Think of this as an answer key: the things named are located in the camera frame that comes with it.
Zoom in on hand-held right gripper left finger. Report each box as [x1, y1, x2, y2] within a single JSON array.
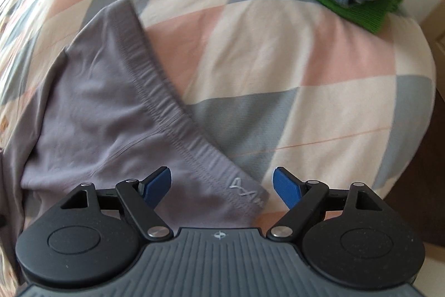
[[59, 166, 174, 242]]

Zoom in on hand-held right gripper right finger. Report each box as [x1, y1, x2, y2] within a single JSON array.
[[268, 166, 386, 242]]

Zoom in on lavender elastic waist pants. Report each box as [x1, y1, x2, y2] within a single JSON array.
[[0, 0, 270, 249]]

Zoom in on pink grey checkered quilt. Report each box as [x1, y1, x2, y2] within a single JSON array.
[[0, 0, 437, 284]]

